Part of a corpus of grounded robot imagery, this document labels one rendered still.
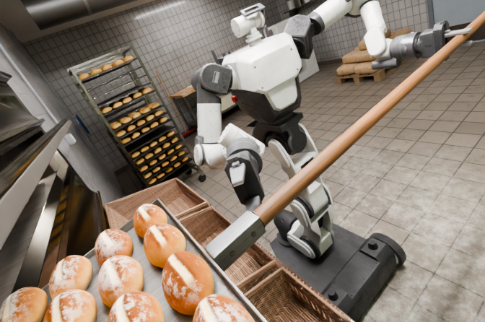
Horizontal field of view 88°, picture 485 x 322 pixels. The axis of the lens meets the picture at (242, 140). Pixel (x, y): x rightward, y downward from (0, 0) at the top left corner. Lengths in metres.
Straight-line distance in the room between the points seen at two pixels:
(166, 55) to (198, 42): 0.77
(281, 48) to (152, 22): 4.79
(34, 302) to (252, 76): 0.78
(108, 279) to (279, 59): 0.81
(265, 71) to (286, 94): 0.13
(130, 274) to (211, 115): 0.60
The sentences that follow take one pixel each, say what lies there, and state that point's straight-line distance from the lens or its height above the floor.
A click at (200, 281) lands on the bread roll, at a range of 0.36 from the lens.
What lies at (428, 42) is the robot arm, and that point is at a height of 1.20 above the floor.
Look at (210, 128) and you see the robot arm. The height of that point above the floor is 1.21.
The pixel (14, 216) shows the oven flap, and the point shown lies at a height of 1.39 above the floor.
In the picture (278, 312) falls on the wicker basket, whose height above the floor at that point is 0.60.
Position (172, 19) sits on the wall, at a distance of 5.77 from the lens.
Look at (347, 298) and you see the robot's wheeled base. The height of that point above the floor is 0.20.
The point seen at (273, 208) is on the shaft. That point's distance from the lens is 0.42.
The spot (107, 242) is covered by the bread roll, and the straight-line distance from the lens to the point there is 0.55.
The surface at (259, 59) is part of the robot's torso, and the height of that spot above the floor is 1.36.
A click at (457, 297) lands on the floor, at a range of 1.74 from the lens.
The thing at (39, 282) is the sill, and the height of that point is 1.18.
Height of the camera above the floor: 1.46
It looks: 22 degrees down
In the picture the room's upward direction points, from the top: 24 degrees counter-clockwise
